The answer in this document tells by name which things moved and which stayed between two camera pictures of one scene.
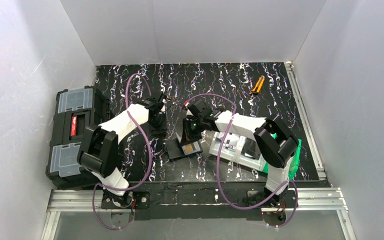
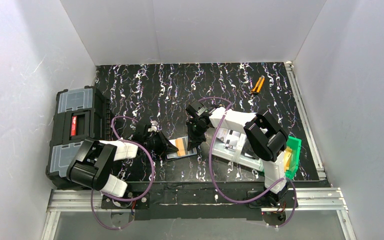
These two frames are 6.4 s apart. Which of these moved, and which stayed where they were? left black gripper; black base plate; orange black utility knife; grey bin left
Moved: left black gripper
Stayed: orange black utility knife; grey bin left; black base plate
